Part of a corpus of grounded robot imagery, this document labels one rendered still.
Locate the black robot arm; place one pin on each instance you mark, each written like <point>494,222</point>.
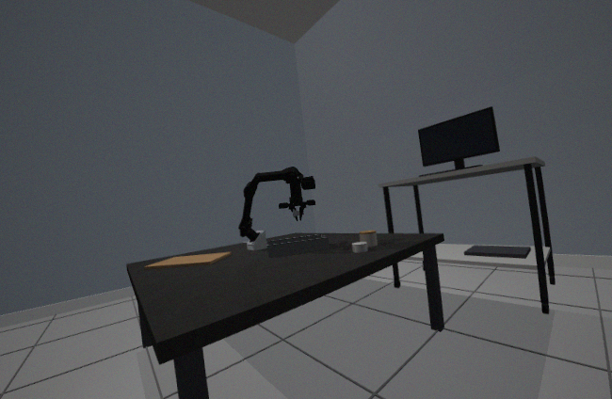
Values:
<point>290,175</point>

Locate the light brown wooden board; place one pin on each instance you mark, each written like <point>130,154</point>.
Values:
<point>192,260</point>

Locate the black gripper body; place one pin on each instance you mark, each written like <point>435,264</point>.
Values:
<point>296,197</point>

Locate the grey roasting tin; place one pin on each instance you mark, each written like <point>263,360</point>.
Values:
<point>297,245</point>

